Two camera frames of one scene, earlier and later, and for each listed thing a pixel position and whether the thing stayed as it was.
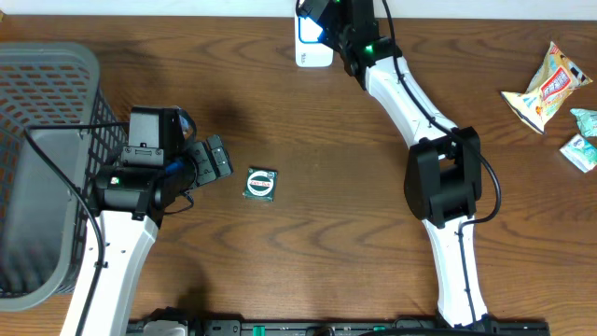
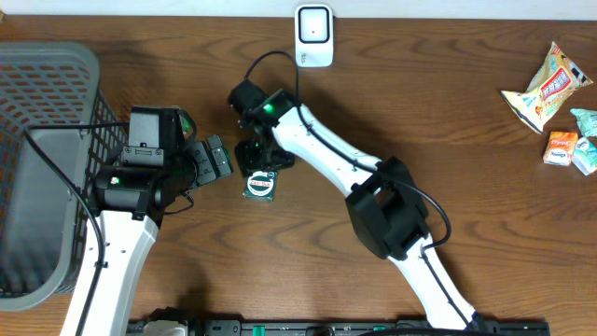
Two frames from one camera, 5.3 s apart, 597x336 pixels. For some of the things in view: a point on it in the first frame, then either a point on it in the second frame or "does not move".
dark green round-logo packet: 260,184 does not move
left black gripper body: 208,169 does not move
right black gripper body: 333,35 -> 264,157
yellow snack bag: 555,80 does not move
